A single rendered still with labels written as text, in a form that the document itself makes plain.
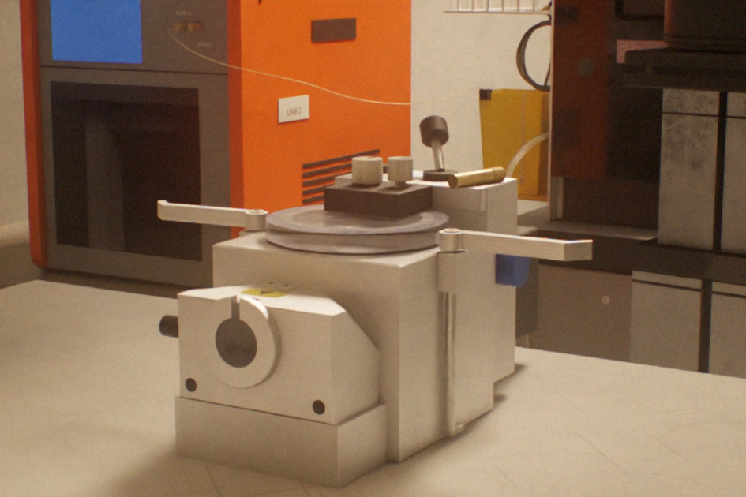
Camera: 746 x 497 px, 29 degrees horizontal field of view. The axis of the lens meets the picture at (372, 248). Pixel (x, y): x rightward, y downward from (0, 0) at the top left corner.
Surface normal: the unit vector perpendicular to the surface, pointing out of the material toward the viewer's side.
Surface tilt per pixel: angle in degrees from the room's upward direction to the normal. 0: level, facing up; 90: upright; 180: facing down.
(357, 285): 90
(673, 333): 90
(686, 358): 90
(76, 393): 0
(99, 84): 90
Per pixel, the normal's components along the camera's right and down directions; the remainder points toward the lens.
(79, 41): -0.51, 0.16
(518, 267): 0.86, 0.09
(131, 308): 0.00, -0.98
